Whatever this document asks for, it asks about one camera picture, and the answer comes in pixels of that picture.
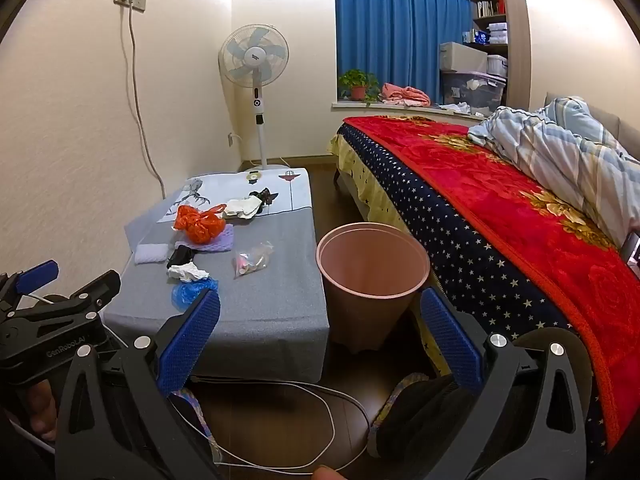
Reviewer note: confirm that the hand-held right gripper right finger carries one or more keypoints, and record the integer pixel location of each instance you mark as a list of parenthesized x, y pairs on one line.
[(450, 340)]

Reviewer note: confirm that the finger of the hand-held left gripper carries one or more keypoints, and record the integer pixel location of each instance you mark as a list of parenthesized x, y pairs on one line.
[(37, 275), (95, 290)]

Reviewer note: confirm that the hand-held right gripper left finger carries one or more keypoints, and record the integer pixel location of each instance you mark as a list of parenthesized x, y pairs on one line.
[(192, 340)]

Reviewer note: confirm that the white tissue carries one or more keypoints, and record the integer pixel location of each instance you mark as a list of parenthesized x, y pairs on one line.
[(189, 272)]

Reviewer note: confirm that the pink plastic bin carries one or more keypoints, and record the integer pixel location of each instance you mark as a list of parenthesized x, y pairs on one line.
[(372, 310)]

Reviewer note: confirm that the clear plastic bag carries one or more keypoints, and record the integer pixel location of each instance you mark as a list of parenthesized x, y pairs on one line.
[(252, 260)]

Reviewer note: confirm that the purple knitted cloth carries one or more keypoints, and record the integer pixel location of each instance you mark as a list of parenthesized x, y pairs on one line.
[(222, 242)]

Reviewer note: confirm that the orange plastic bag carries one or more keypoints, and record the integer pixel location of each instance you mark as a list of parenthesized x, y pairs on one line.
[(200, 225)]

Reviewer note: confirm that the white paper wrapper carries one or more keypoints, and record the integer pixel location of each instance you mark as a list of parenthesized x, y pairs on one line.
[(242, 207)]

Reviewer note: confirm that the dark patterned cloth scrap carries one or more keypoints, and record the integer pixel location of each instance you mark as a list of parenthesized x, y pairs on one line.
[(265, 195)]

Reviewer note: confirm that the person's left hand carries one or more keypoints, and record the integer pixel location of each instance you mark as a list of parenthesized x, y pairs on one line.
[(41, 407)]

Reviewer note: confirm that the black and red packet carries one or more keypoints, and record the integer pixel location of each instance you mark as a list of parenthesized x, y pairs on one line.
[(179, 257)]

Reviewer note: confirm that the dark patterned slipper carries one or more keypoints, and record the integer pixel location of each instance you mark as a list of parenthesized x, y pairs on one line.
[(420, 425)]

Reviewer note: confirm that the grey table cloth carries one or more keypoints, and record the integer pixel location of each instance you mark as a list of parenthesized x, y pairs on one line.
[(280, 310)]

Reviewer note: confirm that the yellow bed sheet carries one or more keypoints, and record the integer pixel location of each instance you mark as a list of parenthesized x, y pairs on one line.
[(370, 185)]

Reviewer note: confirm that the white printed cloth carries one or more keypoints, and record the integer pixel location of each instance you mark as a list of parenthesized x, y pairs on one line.
[(300, 195)]

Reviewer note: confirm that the black phone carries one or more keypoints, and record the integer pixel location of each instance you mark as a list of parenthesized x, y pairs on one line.
[(632, 252)]

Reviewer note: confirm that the striped blue duvet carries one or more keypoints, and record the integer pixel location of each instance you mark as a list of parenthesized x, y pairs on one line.
[(565, 150)]

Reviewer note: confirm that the white clothes pile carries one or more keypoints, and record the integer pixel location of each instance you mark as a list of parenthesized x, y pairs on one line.
[(457, 107)]

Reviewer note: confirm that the clear storage bin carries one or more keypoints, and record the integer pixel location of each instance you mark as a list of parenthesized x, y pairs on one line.
[(472, 91)]

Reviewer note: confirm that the pink folded clothes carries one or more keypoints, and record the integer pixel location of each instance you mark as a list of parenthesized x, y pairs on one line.
[(405, 94)]

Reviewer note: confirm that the white window sill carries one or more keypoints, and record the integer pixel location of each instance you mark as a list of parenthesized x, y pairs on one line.
[(360, 106)]

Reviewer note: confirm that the potted green plant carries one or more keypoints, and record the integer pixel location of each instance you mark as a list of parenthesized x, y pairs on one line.
[(357, 91)]

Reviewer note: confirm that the grey headboard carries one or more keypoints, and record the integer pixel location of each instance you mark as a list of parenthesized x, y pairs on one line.
[(625, 130)]

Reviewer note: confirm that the small white storage box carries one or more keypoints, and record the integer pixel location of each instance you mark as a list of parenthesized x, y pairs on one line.
[(496, 65)]

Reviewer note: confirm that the grey storage box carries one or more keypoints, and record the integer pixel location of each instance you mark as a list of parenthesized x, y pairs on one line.
[(462, 57)]

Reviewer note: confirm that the white standing fan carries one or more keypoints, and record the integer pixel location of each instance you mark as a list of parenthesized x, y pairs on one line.
[(255, 55)]

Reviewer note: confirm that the wooden bookshelf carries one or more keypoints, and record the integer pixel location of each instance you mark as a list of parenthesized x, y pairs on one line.
[(517, 50)]

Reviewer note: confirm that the blue and white packet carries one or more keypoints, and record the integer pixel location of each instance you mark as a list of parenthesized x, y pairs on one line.
[(480, 36)]

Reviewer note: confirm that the stack of white packets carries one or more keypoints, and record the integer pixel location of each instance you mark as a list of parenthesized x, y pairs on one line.
[(498, 33)]

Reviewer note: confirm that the blue curtain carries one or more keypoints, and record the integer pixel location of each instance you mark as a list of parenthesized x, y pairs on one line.
[(390, 25)]

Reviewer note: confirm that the row of books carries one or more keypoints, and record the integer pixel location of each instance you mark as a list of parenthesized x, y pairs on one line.
[(487, 8)]

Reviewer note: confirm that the small low wall socket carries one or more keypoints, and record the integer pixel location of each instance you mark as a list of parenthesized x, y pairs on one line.
[(233, 138)]

